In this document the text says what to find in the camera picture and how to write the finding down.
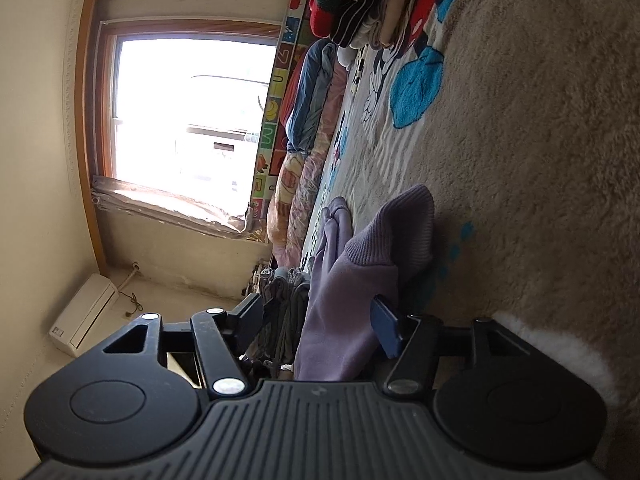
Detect stack of grey folded clothes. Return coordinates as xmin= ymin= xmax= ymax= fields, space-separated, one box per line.
xmin=245 ymin=265 xmax=313 ymax=366

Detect purple sweatshirt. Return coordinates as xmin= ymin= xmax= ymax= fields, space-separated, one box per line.
xmin=295 ymin=185 xmax=436 ymax=383

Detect blue folded quilt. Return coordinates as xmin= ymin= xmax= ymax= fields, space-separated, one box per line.
xmin=285 ymin=40 xmax=346 ymax=153

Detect black power cable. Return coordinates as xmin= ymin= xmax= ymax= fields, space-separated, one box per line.
xmin=117 ymin=260 xmax=144 ymax=319

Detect clear plastic window sheet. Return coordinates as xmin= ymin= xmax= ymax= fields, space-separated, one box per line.
xmin=92 ymin=175 xmax=268 ymax=243

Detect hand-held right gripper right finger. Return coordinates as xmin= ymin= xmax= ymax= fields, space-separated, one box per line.
xmin=371 ymin=296 xmax=508 ymax=395

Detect white air conditioner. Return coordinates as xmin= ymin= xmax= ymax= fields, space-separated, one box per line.
xmin=48 ymin=273 xmax=119 ymax=357

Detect colourful alphabet foam mat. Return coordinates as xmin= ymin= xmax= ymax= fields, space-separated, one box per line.
xmin=247 ymin=0 xmax=307 ymax=221

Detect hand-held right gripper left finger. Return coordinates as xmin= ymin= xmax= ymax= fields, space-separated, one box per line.
xmin=102 ymin=292 xmax=263 ymax=401

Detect printed cartoon blanket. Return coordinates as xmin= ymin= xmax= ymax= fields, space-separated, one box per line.
xmin=295 ymin=0 xmax=640 ymax=461

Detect beige folded clothes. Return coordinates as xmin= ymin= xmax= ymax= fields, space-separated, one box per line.
xmin=372 ymin=0 xmax=418 ymax=51

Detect pink purple blanket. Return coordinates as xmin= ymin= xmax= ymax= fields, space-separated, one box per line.
xmin=295 ymin=67 xmax=351 ymax=271

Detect stack of folded clothes right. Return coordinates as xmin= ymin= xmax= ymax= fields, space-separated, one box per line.
xmin=330 ymin=0 xmax=388 ymax=48

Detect red folded blanket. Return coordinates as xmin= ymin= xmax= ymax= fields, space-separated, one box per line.
xmin=279 ymin=60 xmax=307 ymax=131

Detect yellow pink printed pillow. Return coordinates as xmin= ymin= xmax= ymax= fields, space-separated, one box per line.
xmin=266 ymin=152 xmax=307 ymax=246

